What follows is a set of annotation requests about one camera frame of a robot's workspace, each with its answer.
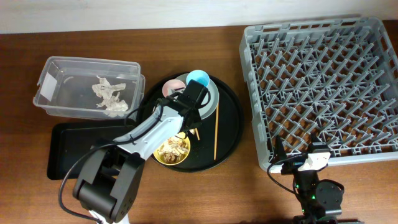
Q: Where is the blue plastic cup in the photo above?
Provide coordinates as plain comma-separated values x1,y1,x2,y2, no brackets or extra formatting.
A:
185,70,210,87

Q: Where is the food scraps and rice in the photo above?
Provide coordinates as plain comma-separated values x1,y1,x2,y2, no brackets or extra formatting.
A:
157,138,190,164

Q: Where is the yellow bowl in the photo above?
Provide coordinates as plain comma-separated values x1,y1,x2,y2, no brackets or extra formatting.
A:
153,132,191,166

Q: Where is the white paper napkin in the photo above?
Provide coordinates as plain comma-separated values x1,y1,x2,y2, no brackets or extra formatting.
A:
92,76,129,111

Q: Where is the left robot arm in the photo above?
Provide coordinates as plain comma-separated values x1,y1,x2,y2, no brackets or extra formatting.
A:
73,80,210,223

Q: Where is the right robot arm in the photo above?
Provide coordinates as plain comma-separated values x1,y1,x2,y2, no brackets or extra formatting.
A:
275,134,345,224

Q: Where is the grey dishwasher rack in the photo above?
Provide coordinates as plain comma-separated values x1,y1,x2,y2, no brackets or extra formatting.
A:
239,17,397,172

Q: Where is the clear plastic waste bin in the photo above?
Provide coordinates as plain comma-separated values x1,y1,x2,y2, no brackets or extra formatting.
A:
33,56,146,119

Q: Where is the grey round plate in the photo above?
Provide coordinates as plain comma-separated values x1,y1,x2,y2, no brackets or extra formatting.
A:
175,73,220,119

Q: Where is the pink plastic cup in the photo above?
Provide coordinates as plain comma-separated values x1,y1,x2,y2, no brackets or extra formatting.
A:
162,79,186,97

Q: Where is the round black serving tray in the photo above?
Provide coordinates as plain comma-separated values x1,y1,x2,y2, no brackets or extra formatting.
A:
136,73,244,173

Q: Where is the black rectangular tray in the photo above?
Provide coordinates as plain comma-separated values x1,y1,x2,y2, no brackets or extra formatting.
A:
47,119,137,180

